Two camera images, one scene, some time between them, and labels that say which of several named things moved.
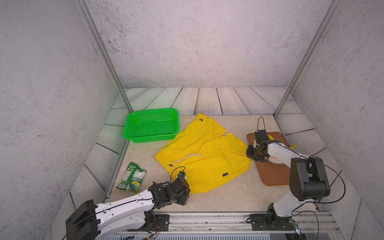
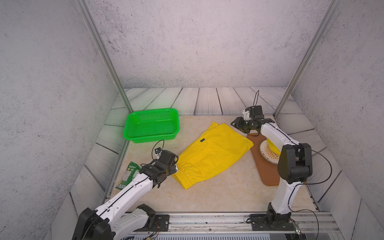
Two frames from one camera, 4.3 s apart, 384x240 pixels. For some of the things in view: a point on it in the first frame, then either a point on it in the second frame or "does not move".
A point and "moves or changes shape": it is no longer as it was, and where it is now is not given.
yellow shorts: (199, 150) moves or changes shape
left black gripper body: (182, 200) -> (172, 169)
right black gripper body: (253, 153) -> (244, 125)
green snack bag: (132, 178) does not move
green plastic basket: (147, 125) does not move
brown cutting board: (270, 174) does not move
